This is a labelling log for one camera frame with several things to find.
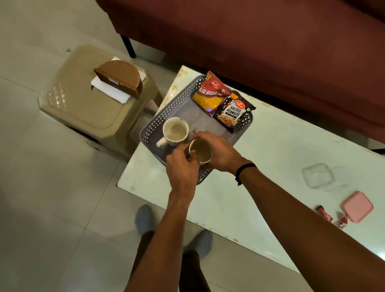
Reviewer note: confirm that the person's left hand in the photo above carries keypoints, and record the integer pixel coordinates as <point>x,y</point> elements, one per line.
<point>180,171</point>

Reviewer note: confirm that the person's right hand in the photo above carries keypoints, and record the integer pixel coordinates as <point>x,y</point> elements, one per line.
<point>225,155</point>

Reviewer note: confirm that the person's right fingers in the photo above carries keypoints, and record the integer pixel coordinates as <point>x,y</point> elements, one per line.
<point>204,135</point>

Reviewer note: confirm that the person's left thumb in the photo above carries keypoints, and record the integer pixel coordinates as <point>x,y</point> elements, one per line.
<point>194,157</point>

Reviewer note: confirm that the white cup of tea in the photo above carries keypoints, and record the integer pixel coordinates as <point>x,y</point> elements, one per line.
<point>201,150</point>

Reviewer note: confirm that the person's right forearm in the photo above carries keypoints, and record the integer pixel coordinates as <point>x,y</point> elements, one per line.
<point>300,231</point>

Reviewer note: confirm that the person's left forearm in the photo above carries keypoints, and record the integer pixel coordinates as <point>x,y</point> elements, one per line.
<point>164,246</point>

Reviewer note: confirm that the grey perforated plastic tray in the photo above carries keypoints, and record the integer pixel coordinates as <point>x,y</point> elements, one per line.
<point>186,111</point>

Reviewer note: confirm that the dark peanut snack packet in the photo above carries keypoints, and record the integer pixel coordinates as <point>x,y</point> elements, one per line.
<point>233,111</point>

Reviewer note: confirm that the red yellow snack packet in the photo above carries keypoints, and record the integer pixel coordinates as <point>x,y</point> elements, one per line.
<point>210,93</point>

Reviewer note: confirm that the black wristband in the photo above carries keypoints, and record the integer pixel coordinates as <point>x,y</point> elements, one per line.
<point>244,170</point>

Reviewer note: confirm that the person's grey left shoe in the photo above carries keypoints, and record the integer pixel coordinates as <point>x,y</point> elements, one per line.
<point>145,219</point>

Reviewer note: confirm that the person's grey shoe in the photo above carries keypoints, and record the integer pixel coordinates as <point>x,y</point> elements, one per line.
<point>200,243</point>
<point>145,219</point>

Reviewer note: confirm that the person's grey right shoe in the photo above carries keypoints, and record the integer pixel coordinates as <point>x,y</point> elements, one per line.
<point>200,243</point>

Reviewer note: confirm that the person's left leg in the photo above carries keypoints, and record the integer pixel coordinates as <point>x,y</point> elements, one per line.
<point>144,243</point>

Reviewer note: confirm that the person's leg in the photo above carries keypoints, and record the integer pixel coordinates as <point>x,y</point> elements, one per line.
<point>192,273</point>
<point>144,243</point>

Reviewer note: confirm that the brown wooden napkin holder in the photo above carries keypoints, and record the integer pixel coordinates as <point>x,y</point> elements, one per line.
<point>121,76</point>

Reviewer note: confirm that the white paper napkins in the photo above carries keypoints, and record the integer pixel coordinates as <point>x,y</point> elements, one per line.
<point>109,89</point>

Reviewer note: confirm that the maroon sofa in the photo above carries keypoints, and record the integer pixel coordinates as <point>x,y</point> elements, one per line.
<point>270,51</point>

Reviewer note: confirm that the person's right leg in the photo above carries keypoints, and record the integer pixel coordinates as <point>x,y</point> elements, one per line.
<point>192,273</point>

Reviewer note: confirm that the black sofa leg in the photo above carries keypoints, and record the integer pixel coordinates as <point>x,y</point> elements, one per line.
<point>128,46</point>

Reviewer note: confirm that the beige plastic stool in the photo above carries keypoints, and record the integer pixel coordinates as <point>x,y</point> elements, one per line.
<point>87,102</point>

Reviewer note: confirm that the clear plastic container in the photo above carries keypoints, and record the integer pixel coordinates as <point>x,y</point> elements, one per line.
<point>318,175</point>

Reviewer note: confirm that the red candy wrapper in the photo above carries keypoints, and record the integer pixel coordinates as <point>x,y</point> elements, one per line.
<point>324,213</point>
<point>343,222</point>

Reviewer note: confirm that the pink square container lid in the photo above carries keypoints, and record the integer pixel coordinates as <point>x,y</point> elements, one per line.
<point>357,207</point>

